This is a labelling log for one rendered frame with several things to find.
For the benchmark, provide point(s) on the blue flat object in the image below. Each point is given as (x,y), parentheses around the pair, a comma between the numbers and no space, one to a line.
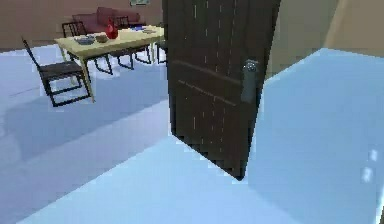
(137,28)

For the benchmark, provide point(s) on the tan bowl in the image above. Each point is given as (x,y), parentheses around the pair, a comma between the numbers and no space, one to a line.
(102,38)

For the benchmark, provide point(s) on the dark brown room door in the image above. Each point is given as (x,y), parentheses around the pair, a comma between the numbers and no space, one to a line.
(206,83)

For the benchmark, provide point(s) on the framed wall picture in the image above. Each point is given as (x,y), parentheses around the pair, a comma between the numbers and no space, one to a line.
(139,2)

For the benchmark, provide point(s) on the grey plate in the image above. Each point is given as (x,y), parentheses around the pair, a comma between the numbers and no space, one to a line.
(84,40)

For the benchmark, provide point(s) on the pale yellow dining table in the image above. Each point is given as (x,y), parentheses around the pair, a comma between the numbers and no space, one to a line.
(113,41)

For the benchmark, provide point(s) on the grey dish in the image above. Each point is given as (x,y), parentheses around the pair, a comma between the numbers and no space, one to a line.
(149,31)

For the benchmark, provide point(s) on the red sofa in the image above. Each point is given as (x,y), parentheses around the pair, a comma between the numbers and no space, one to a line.
(110,18)

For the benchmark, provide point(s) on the black dining chair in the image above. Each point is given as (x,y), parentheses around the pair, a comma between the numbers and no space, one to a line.
(60,75)
(78,33)
(128,50)
(162,46)

